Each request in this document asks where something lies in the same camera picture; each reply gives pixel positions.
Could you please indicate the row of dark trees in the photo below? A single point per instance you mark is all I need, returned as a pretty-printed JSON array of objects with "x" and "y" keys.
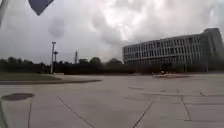
[{"x": 90, "y": 66}]

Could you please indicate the distant tower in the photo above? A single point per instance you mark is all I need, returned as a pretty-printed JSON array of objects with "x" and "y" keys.
[{"x": 76, "y": 57}]

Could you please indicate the grey paved plaza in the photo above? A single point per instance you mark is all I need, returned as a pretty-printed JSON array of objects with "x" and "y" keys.
[{"x": 110, "y": 103}]

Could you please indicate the short lamp pole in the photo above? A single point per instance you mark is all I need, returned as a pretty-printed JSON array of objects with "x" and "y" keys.
[{"x": 55, "y": 55}]

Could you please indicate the tall lamp pole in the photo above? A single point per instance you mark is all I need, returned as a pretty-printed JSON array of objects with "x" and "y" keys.
[{"x": 52, "y": 56}]

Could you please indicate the large grey glazed building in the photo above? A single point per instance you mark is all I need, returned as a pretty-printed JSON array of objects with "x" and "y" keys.
[{"x": 173, "y": 50}]

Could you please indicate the grass strip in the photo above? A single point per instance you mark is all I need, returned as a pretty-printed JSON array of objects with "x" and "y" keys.
[{"x": 23, "y": 76}]

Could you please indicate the dark manhole cover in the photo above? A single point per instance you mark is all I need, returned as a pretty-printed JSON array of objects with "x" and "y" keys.
[{"x": 17, "y": 96}]

